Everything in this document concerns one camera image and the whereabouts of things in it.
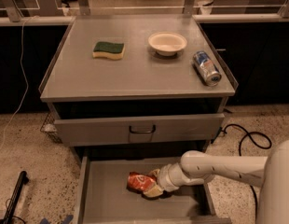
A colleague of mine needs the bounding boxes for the grey top drawer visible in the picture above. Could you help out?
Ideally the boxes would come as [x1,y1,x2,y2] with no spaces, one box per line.
[54,114,225,147]

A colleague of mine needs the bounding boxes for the wire basket behind cabinet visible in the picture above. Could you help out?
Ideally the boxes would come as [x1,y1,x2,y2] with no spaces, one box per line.
[40,113,62,144]

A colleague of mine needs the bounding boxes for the green yellow sponge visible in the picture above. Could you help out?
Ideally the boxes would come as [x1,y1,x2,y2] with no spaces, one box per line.
[92,41,125,60]

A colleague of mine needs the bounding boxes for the blue silver soda can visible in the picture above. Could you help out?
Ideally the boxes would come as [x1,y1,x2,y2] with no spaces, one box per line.
[192,50,222,86]

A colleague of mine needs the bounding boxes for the white bowl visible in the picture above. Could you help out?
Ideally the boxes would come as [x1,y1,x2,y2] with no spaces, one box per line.
[148,32,187,57]

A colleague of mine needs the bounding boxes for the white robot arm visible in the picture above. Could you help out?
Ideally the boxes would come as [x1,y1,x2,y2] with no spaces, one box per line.
[144,140,289,224]

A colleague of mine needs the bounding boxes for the white hanging cable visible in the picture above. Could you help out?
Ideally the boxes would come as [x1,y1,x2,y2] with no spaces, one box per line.
[0,15,40,156]

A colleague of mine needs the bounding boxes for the grey metal drawer cabinet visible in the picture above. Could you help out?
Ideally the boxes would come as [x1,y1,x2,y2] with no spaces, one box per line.
[38,14,240,224]

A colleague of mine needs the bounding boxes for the black bar on floor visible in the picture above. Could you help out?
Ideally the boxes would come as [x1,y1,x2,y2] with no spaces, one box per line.
[1,171,29,224]

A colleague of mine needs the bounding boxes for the black drawer handle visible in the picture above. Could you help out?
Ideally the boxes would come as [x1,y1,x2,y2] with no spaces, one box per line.
[129,125,156,134]

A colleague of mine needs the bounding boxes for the grey open middle drawer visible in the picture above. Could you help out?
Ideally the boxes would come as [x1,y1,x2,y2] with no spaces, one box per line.
[74,150,231,224]

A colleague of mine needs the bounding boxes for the red coke can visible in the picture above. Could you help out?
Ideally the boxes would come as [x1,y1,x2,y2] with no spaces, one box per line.
[127,172,157,192]

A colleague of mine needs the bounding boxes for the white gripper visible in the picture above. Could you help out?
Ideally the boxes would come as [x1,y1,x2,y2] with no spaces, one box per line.
[143,163,183,199]

